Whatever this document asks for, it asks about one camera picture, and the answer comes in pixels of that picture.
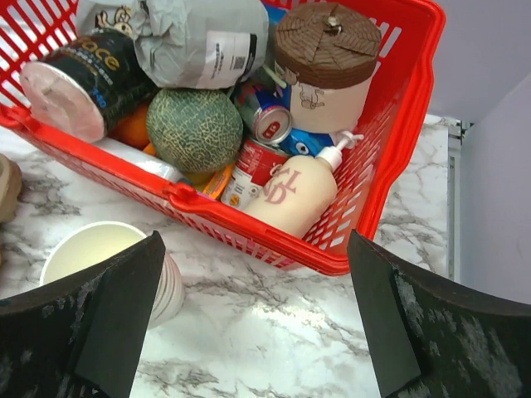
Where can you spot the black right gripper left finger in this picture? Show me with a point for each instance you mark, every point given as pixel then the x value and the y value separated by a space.
pixel 82 335

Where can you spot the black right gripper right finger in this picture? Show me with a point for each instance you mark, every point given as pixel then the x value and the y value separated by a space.
pixel 431 337

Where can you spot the white paper cup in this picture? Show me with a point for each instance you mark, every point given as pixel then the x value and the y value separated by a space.
pixel 99 241

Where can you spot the brown cardboard cup carrier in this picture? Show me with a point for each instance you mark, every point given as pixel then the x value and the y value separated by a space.
pixel 11 186

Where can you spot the cream pump lotion bottle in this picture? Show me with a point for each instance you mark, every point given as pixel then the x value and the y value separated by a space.
pixel 301 190

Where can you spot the orange fruit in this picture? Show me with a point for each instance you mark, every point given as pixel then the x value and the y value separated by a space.
pixel 132 130

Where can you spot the blue snack packet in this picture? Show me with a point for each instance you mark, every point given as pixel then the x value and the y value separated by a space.
pixel 300 142

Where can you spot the green netted melon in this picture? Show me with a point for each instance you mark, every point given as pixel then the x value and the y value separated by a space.
pixel 196 131

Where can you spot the black labelled tub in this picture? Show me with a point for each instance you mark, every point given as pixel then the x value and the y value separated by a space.
pixel 86 87

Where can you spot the red tin can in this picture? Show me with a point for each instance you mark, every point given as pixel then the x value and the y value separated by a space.
pixel 254 168

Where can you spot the red blue drink can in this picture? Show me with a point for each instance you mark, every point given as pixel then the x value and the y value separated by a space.
pixel 265 116

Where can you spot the brown lidded round box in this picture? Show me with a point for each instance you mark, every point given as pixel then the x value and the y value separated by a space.
pixel 326 53

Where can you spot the red plastic shopping basket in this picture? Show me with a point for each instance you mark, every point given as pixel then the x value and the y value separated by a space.
pixel 391 122

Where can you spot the grey plastic mailer bag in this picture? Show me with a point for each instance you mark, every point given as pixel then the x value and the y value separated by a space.
pixel 198 44

